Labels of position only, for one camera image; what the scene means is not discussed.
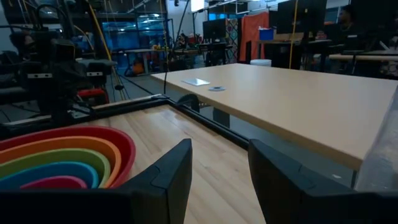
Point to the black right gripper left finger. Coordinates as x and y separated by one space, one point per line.
168 186

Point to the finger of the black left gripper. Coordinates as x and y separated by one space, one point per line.
38 70
98 67

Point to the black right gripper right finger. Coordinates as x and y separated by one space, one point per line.
295 193

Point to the red plastic bowl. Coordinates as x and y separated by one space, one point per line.
129 155

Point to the green plastic bowl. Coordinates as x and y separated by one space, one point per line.
62 154

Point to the teal blue plastic bowl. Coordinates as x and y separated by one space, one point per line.
56 169

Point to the pink plastic bowl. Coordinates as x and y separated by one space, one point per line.
56 183

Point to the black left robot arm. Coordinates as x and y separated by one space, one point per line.
62 105

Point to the red floor object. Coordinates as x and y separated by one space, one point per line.
93 93

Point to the blue glass partition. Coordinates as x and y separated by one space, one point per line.
133 34

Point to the large beige table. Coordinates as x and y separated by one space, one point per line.
295 99

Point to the white paper sheet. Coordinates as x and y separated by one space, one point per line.
196 81

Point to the small black monitor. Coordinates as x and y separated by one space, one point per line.
214 28

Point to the white round bin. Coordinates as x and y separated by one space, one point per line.
260 62

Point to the patterned fabric panel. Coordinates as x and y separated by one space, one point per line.
231 40

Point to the orange hanging cloth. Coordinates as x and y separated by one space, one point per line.
253 35

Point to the blue storage bin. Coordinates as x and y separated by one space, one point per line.
266 34

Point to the person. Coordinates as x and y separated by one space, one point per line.
349 28

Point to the large black monitor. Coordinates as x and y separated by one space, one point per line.
301 15

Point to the black table edge rail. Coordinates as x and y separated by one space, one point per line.
202 119

